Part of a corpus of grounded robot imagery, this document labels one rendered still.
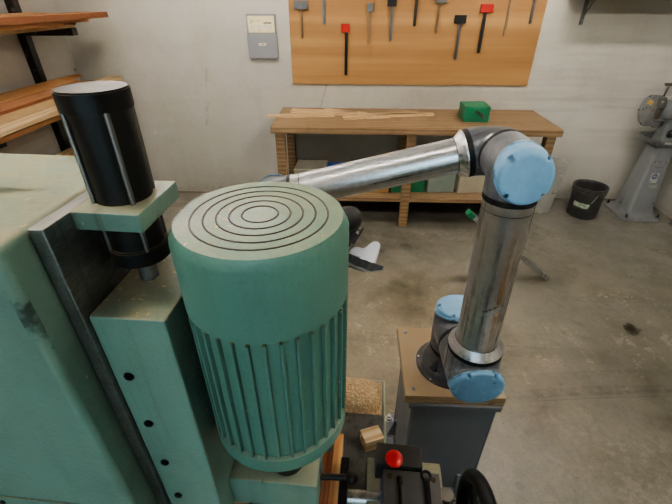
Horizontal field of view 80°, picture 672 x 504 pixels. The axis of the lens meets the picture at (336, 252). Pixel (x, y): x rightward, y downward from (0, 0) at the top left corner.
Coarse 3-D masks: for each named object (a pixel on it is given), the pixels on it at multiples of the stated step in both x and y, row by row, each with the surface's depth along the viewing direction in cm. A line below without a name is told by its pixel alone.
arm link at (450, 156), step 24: (432, 144) 96; (456, 144) 94; (480, 144) 91; (336, 168) 99; (360, 168) 97; (384, 168) 96; (408, 168) 96; (432, 168) 95; (456, 168) 95; (336, 192) 99; (360, 192) 100
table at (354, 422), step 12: (384, 384) 96; (384, 396) 93; (384, 408) 90; (348, 420) 88; (360, 420) 88; (372, 420) 88; (384, 420) 88; (348, 432) 85; (384, 432) 85; (348, 444) 83; (360, 444) 83; (348, 456) 81; (360, 456) 81; (372, 456) 81; (360, 468) 79; (360, 480) 77
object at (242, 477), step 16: (240, 464) 62; (320, 464) 63; (240, 480) 60; (256, 480) 60; (272, 480) 60; (288, 480) 60; (304, 480) 60; (320, 480) 64; (240, 496) 63; (256, 496) 62; (272, 496) 62; (288, 496) 62; (304, 496) 61
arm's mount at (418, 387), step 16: (400, 336) 153; (416, 336) 153; (400, 352) 146; (416, 352) 146; (416, 368) 140; (416, 384) 134; (432, 384) 134; (416, 400) 132; (432, 400) 131; (448, 400) 131; (496, 400) 130
